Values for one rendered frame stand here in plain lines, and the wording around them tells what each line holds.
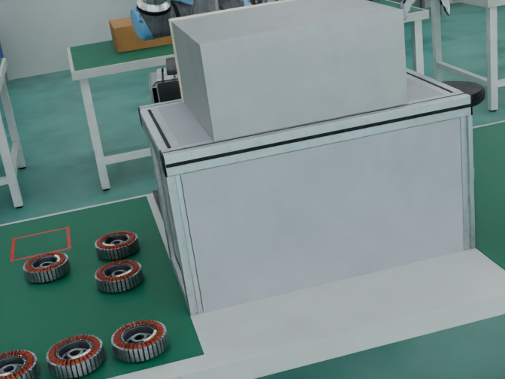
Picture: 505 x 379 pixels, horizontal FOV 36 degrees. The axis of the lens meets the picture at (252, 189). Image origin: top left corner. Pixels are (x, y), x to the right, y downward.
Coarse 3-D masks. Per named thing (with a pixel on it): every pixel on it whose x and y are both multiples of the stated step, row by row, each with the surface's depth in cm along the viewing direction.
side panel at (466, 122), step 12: (468, 120) 169; (468, 132) 170; (468, 144) 171; (468, 156) 172; (468, 168) 173; (468, 180) 175; (468, 192) 176; (468, 204) 177; (468, 216) 178; (468, 228) 179; (468, 240) 180
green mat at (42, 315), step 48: (0, 240) 220; (48, 240) 216; (96, 240) 212; (144, 240) 208; (0, 288) 192; (48, 288) 188; (96, 288) 185; (144, 288) 182; (0, 336) 169; (48, 336) 167; (96, 336) 164; (192, 336) 159
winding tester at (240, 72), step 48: (288, 0) 191; (336, 0) 182; (192, 48) 161; (240, 48) 154; (288, 48) 156; (336, 48) 159; (384, 48) 161; (192, 96) 176; (240, 96) 157; (288, 96) 159; (336, 96) 162; (384, 96) 165
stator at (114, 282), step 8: (112, 264) 188; (120, 264) 188; (128, 264) 187; (136, 264) 186; (96, 272) 186; (104, 272) 185; (112, 272) 188; (120, 272) 186; (128, 272) 183; (136, 272) 183; (96, 280) 183; (104, 280) 181; (112, 280) 180; (120, 280) 181; (128, 280) 181; (136, 280) 183; (104, 288) 181; (112, 288) 180; (120, 288) 180; (128, 288) 181
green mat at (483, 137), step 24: (480, 144) 244; (504, 144) 241; (480, 168) 225; (504, 168) 223; (480, 192) 210; (504, 192) 207; (480, 216) 196; (504, 216) 194; (480, 240) 183; (504, 240) 182; (504, 264) 171
